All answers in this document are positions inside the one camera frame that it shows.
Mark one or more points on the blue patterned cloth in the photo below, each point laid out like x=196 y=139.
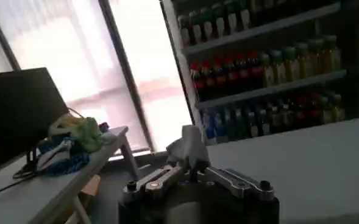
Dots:
x=72 y=161

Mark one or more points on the small red item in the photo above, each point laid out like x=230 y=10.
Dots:
x=104 y=127

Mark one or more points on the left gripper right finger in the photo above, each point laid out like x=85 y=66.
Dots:
x=237 y=184

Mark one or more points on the brown cardboard box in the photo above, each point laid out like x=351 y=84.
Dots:
x=87 y=190

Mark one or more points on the grey printed T-shirt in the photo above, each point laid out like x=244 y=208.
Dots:
x=188 y=146

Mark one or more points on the shelf rack with bottles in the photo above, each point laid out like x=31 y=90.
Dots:
x=258 y=76

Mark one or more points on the black monitor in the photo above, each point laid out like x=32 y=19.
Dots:
x=17 y=115

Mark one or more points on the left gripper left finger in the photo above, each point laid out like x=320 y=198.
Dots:
x=154 y=182

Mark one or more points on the grey side table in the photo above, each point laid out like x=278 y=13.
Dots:
x=60 y=191

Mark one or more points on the green cloth with yellow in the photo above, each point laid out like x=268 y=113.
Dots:
x=84 y=134

